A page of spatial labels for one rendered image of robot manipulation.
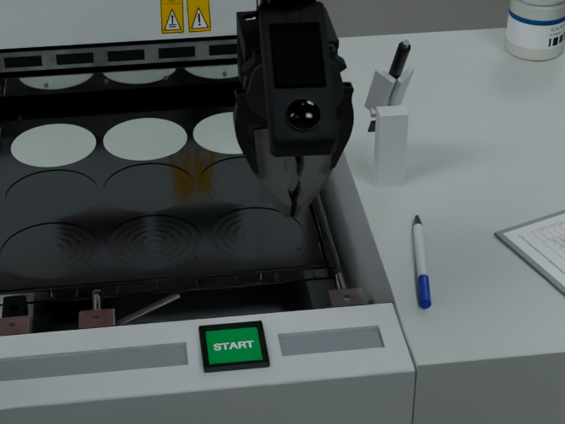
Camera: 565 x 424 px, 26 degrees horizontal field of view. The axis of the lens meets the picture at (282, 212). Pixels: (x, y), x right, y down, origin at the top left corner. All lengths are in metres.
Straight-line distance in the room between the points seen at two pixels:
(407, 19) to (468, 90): 2.46
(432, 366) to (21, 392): 0.34
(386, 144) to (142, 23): 0.42
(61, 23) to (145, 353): 0.58
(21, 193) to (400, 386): 0.54
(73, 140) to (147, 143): 0.09
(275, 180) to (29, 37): 0.65
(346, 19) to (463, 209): 2.69
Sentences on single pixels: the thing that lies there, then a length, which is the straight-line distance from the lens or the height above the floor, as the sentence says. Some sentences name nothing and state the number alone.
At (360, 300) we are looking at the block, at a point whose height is 0.91.
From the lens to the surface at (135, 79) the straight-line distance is 1.55.
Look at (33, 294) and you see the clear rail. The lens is 1.24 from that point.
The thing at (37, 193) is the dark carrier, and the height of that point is 0.90.
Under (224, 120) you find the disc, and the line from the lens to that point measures 1.51.
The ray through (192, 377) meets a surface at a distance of 1.03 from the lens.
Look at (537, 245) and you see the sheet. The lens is 1.19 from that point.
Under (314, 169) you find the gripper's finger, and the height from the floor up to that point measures 1.14.
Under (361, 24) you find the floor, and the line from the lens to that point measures 3.86.
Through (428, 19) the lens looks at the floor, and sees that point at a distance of 3.91.
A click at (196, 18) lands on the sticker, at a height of 1.00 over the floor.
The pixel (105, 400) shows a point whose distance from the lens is 1.02.
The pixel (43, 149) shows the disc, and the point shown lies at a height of 0.90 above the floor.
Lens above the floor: 1.65
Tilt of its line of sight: 34 degrees down
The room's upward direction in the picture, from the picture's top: straight up
